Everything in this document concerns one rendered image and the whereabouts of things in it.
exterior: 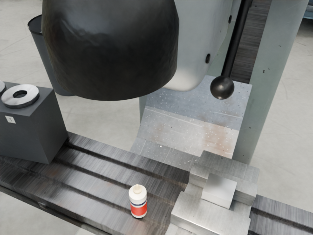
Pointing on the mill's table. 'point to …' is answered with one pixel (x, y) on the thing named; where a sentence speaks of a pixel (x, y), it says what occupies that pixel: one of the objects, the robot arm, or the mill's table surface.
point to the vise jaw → (207, 217)
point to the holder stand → (30, 122)
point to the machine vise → (192, 185)
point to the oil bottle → (138, 201)
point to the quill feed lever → (230, 56)
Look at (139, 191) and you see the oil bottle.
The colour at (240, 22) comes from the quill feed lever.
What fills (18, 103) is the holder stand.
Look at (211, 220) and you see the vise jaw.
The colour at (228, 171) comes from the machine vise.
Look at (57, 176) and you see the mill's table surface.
